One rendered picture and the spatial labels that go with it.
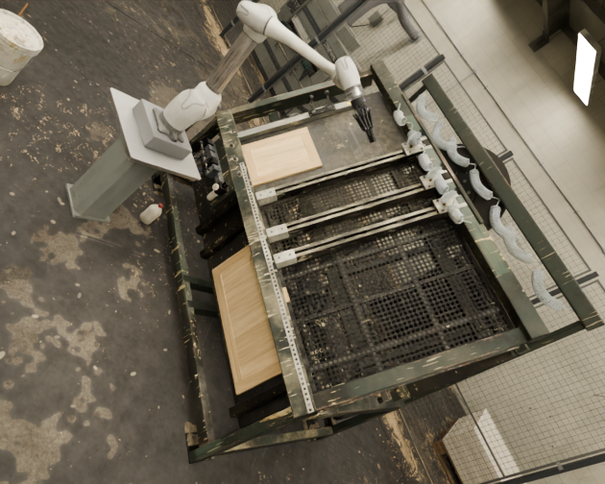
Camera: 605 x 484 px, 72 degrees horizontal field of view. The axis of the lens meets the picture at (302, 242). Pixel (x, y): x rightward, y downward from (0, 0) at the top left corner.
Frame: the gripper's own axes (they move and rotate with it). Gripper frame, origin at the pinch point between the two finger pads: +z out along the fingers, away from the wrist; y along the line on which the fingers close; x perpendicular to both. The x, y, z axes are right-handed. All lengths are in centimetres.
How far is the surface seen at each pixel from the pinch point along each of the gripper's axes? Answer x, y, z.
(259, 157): -95, 5, -16
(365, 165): -38, -30, 16
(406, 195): -15, -29, 42
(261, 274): -60, 60, 48
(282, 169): -80, 2, -2
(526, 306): 43, -14, 109
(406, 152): -20, -50, 19
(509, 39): -167, -601, -52
